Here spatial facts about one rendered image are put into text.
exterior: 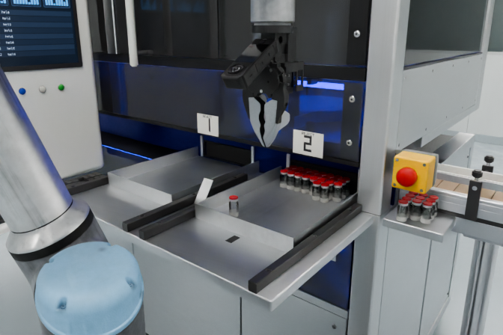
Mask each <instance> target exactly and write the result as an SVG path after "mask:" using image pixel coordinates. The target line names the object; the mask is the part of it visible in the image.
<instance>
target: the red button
mask: <svg viewBox="0 0 503 335"><path fill-rule="evenodd" d="M417 179H418V175H417V173H416V172H415V170H413V169H412V168H410V167H403V168H401V169H400V170H399V171H398V172H397V174H396V180H397V182H398V183H399V184H400V185H402V186H403V187H410V186H412V185H414V184H415V183H416V181H417Z"/></svg>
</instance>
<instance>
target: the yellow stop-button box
mask: <svg viewBox="0 0 503 335"><path fill-rule="evenodd" d="M438 157H439V155H438V154H435V153H426V152H422V151H417V150H409V149H405V150H404V151H402V152H401V153H399V154H397V155H396V156H395V157H394V167H393V175H392V183H391V186H392V187H394V188H400V189H403V190H407V191H414V192H417V193H420V194H425V193H426V192H427V191H429V190H430V189H431V188H432V187H433V186H434V185H435V181H436V169H437V163H438ZM404 167H409V168H412V169H413V170H415V172H416V173H417V175H418V179H417V181H416V183H415V184H414V185H412V186H410V187H403V186H402V185H400V184H399V183H398V182H397V180H396V174H397V172H398V171H399V170H400V169H401V168H404Z"/></svg>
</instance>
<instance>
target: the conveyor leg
mask: <svg viewBox="0 0 503 335"><path fill-rule="evenodd" d="M463 236H465V237H468V238H471V239H475V244H474V250H473V254H472V263H471V268H470V273H469V282H468V286H467V292H466V300H465V305H464V311H463V319H462V324H461V329H460V335H484V328H485V323H486V318H487V311H488V306H489V302H490V294H491V289H492V285H493V277H494V273H495V268H496V260H497V256H498V252H499V246H501V247H503V245H501V244H498V243H495V242H490V241H487V240H483V239H479V238H475V237H473V236H467V235H464V234H463Z"/></svg>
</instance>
